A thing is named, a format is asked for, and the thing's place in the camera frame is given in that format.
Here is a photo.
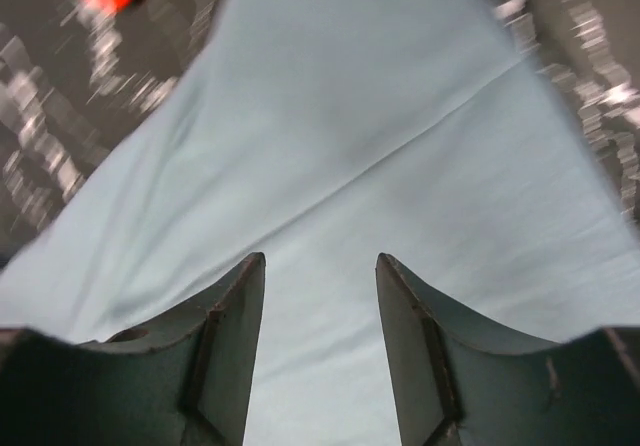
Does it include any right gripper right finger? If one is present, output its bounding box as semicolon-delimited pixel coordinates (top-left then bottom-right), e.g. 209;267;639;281
376;254;639;445

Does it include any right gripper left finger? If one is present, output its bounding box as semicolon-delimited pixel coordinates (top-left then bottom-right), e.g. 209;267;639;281
1;253;265;445

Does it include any grey blue t shirt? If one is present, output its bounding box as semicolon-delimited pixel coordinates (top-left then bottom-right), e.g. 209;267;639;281
1;0;639;445

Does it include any black marble pattern mat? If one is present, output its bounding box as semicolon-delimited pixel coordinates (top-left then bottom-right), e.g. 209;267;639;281
1;0;639;256

